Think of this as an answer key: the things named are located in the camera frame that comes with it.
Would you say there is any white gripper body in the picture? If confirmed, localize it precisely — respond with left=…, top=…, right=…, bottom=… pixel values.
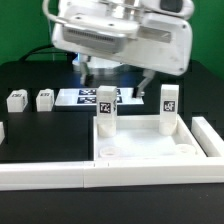
left=53, top=13, right=192, bottom=76

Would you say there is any white square table top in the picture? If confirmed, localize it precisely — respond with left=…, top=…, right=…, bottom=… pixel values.
left=93, top=115, right=206, bottom=160

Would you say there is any white U-shaped obstacle fence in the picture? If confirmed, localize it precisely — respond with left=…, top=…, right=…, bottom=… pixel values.
left=0, top=117, right=224, bottom=191

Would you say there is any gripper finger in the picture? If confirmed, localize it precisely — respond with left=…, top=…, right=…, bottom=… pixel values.
left=80, top=61, right=90, bottom=85
left=132, top=69, right=155, bottom=98

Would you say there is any white camera cable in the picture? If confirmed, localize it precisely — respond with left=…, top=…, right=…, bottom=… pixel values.
left=41, top=0, right=68, bottom=26

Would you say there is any white block at left edge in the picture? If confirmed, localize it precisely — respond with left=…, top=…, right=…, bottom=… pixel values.
left=0, top=122, right=5, bottom=145

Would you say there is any black cable horizontal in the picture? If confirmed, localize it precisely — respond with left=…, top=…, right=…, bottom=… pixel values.
left=18, top=44, right=78, bottom=62

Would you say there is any white marker plate with tags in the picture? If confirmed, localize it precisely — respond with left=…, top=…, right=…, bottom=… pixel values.
left=55, top=88, right=144, bottom=107

